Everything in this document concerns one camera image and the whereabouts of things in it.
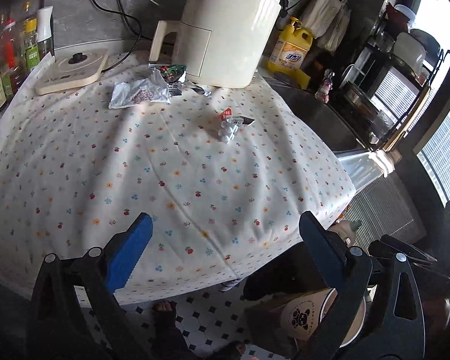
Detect silver foil snack bag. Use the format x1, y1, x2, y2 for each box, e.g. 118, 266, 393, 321
108, 69, 171, 110

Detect cream air fryer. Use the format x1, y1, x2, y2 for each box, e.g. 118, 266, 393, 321
149, 0, 281, 89

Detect white pill blister pack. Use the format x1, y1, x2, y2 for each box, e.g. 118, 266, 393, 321
218, 121, 242, 144

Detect red cigarette pack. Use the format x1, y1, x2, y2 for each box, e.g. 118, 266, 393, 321
220, 108, 255, 126

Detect white top oil sprayer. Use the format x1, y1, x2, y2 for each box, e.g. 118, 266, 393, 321
36, 6, 54, 59

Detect green candy wrapper bag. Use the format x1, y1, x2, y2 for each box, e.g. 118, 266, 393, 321
148, 63, 187, 97

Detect hanging plastic bags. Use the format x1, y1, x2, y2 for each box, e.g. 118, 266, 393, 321
300, 0, 351, 54

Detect cream induction cooker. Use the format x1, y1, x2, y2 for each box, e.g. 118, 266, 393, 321
34, 49, 109, 95

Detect black dish rack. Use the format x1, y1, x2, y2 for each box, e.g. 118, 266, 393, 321
340, 3, 450, 151

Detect yellow dish soap bottle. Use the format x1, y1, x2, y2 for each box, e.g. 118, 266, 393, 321
266, 16, 314, 90

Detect white trash bucket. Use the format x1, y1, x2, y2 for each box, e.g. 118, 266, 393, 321
280, 289, 366, 348

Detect red cap oil bottle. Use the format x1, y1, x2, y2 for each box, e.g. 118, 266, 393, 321
0, 15, 26, 95

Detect yellow cap green bottle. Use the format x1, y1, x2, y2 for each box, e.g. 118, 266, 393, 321
22, 18, 40, 72

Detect floral white tablecloth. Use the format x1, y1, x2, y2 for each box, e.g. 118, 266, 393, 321
0, 52, 355, 304

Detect stainless steel sink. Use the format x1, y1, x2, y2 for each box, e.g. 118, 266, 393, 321
265, 77, 366, 156

